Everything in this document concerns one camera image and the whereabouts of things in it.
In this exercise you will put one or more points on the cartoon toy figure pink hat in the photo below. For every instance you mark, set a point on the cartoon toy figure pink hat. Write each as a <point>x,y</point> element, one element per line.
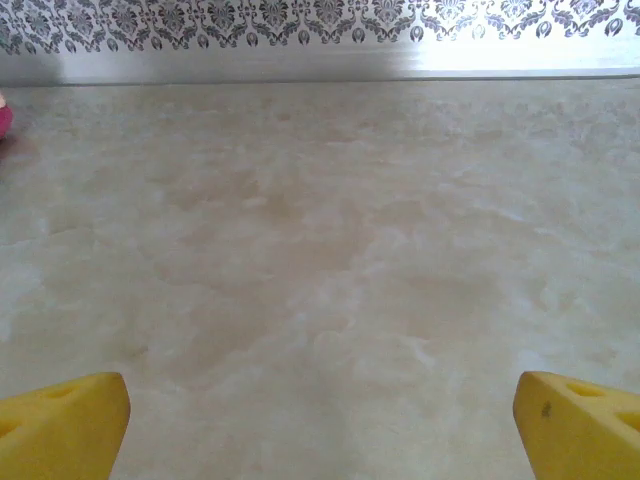
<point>5,122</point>

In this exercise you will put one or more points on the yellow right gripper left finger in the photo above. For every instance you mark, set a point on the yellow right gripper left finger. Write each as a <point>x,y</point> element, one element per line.
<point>60,430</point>

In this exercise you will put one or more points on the aluminium frame back rail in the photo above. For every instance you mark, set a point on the aluminium frame back rail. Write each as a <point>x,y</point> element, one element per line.
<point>300,62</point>

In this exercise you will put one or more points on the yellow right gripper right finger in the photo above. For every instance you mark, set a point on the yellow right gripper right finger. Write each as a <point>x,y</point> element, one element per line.
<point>580,440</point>

